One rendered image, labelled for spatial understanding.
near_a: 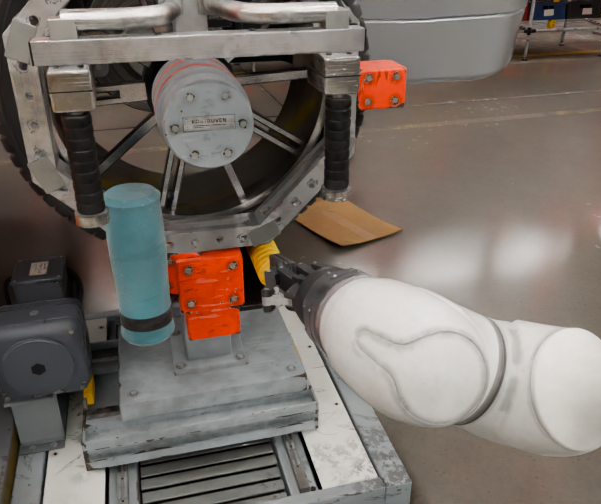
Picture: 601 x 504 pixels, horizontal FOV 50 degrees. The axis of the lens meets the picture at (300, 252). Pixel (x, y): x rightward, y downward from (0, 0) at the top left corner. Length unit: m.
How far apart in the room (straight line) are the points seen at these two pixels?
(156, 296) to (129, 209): 0.16
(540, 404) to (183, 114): 0.60
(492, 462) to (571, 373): 1.06
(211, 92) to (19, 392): 0.79
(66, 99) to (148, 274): 0.32
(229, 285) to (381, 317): 0.71
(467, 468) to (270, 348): 0.52
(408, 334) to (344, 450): 1.01
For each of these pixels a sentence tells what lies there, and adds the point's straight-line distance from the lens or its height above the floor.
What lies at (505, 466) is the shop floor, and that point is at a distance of 1.61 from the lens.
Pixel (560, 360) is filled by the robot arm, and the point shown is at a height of 0.79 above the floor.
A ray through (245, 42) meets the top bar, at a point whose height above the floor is 0.97.
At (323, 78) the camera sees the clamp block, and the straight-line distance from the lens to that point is 0.87.
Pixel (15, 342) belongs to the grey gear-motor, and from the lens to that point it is 1.37.
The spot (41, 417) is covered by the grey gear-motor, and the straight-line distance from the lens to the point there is 1.53.
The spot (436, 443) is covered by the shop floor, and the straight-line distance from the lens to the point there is 1.62.
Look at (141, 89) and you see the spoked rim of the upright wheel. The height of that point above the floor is 0.85.
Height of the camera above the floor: 1.11
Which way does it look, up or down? 27 degrees down
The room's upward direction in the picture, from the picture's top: straight up
